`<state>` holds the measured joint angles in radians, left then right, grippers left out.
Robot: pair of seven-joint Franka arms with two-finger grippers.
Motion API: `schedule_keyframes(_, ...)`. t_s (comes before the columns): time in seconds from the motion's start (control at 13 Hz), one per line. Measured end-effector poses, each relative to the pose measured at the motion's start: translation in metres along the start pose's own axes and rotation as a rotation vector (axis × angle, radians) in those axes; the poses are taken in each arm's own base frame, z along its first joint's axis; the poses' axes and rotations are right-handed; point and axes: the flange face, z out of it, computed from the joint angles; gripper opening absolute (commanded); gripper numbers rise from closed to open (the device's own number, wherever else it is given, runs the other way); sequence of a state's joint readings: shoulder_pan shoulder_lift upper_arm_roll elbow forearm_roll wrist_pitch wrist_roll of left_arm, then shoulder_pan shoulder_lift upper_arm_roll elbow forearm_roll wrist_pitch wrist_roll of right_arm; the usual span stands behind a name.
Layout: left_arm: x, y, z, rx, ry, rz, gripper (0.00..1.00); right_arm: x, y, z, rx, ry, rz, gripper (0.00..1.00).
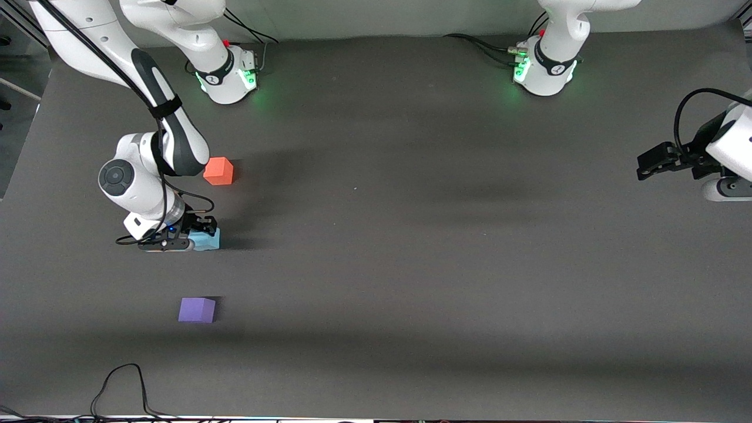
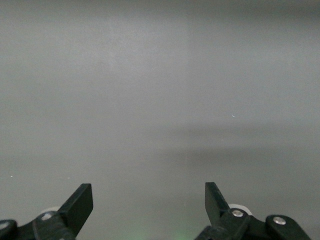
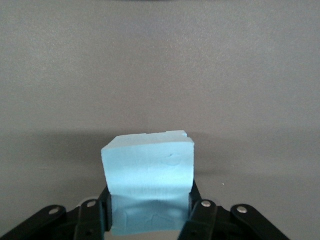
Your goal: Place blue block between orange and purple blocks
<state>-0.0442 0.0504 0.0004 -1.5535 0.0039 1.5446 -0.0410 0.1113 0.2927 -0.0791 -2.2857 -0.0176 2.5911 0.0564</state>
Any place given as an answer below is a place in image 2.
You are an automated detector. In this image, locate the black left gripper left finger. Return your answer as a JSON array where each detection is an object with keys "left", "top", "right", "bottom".
[{"left": 0, "top": 183, "right": 94, "bottom": 240}]

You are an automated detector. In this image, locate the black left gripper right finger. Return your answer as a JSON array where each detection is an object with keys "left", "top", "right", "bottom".
[{"left": 194, "top": 181, "right": 312, "bottom": 240}]

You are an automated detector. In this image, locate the dark grey table mat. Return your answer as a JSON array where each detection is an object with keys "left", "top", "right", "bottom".
[{"left": 0, "top": 0, "right": 320, "bottom": 240}]

